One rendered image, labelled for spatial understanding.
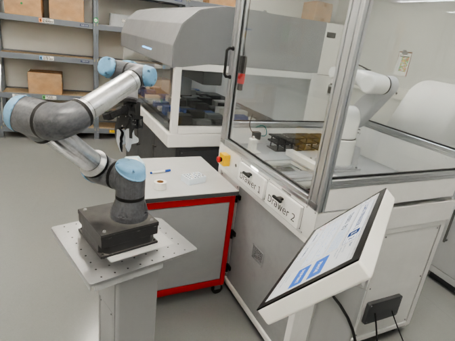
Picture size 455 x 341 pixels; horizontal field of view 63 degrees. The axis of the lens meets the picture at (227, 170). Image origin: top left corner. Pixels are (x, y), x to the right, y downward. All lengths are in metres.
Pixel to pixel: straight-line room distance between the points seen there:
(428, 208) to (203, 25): 1.74
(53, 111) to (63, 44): 4.70
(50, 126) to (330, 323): 0.98
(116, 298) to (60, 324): 0.78
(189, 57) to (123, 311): 1.64
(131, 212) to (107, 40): 4.54
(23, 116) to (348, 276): 0.98
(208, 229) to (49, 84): 3.78
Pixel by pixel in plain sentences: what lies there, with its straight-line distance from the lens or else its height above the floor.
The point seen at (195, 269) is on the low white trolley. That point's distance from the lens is 2.34.
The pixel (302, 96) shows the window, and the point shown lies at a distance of 1.71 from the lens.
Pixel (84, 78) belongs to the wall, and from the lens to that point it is 5.90.
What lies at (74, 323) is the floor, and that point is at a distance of 2.39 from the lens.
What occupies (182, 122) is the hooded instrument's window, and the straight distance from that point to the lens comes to 2.67.
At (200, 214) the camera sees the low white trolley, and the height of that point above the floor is 0.62.
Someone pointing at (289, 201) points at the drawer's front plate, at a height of 0.92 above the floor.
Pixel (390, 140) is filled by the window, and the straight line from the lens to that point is 1.77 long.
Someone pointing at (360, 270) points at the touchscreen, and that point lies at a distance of 0.85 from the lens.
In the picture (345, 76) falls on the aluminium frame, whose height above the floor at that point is 1.51.
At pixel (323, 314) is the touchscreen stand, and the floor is 0.89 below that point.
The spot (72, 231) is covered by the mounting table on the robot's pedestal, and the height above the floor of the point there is 0.76.
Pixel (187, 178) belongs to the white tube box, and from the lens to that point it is 2.16.
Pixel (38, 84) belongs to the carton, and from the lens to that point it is 5.52.
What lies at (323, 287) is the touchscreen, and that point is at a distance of 0.89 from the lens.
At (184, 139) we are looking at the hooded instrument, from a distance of 2.68.
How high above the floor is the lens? 1.61
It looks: 20 degrees down
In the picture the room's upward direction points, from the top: 7 degrees clockwise
